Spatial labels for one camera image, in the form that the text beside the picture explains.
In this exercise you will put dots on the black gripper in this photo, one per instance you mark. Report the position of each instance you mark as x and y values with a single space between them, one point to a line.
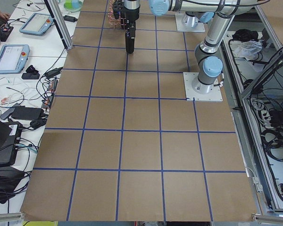
131 15

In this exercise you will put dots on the dark glass wine bottle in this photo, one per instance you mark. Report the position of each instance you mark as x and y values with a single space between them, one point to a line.
129 43

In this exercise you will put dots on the green bowl with blocks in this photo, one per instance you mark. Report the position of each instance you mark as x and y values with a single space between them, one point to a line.
73 5

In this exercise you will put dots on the small black power adapter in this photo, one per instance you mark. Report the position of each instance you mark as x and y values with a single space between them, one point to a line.
70 18

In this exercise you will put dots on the upper blue teach pendant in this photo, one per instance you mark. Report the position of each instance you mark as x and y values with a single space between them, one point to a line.
37 24

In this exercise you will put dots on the blue teach pendant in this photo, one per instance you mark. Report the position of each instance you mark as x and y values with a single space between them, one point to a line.
13 58
37 24

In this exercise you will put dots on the lower blue teach pendant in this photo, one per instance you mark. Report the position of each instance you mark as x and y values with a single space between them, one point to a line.
13 58

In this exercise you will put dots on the black power adapter brick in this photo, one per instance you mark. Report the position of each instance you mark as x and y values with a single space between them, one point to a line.
27 113

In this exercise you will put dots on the black laptop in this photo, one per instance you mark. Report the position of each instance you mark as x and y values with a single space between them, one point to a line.
10 134

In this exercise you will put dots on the copper wire wine basket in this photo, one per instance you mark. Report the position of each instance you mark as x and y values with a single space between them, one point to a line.
119 23

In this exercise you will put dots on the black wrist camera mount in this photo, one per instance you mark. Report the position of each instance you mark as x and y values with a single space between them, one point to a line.
118 9

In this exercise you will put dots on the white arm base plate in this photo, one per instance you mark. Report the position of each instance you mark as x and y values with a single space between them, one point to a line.
188 23
196 91

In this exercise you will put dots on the aluminium frame post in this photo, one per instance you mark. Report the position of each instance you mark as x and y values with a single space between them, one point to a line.
59 21

